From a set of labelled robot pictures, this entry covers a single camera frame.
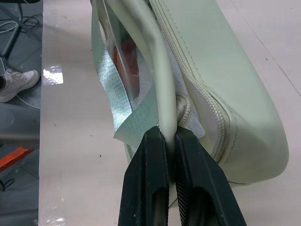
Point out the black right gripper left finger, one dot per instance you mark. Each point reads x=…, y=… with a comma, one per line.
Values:
x=145, y=179

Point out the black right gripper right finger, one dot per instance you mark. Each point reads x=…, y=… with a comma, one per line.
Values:
x=202, y=183

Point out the pale green zip pouch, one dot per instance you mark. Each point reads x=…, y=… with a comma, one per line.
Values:
x=211, y=70

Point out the red item in clear wrap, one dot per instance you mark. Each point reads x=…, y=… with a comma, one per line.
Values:
x=128, y=63

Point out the orange bar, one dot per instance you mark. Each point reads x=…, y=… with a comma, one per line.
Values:
x=13, y=157

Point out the white sneaker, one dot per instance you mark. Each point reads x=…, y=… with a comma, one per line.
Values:
x=20, y=82

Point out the grey metal stand leg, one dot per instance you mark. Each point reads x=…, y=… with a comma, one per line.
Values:
x=16, y=30

